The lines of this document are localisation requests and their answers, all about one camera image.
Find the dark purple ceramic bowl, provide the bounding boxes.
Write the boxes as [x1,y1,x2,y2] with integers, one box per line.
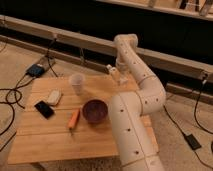
[82,99,108,124]

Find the orange handled screwdriver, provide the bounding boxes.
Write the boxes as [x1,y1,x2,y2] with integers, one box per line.
[68,109,80,129]

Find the translucent plastic cup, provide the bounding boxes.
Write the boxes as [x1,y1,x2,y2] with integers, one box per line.
[68,73,85,95]

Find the black smartphone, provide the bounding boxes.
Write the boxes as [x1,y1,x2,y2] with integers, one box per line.
[34,101,54,119]

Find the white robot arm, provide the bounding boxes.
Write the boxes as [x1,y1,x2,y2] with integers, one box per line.
[108,34,166,171]

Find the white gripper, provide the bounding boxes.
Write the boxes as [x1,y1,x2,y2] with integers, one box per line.
[116,54,129,79]

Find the wooden table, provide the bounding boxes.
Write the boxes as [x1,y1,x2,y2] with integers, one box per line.
[8,75,162,171]

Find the black cables on floor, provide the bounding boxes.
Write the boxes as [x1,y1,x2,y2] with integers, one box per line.
[0,38,59,153]

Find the black power brick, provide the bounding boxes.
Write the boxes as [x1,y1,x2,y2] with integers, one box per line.
[184,134,201,150]

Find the black power adapter box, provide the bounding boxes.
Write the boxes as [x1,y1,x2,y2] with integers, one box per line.
[26,64,45,78]

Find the black cable right floor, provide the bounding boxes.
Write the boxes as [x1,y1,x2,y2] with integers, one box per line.
[163,73,213,169]

